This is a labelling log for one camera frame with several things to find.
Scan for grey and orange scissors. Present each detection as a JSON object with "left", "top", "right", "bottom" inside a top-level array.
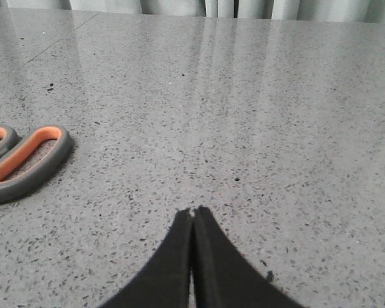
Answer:
[{"left": 0, "top": 124, "right": 74, "bottom": 206}]

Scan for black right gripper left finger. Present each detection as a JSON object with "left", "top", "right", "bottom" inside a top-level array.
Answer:
[{"left": 102, "top": 209, "right": 193, "bottom": 307}]

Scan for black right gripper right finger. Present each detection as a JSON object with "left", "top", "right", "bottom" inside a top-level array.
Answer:
[{"left": 192, "top": 207, "right": 301, "bottom": 307}]

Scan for white pleated curtain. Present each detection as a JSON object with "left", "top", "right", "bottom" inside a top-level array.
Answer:
[{"left": 0, "top": 0, "right": 385, "bottom": 24}]

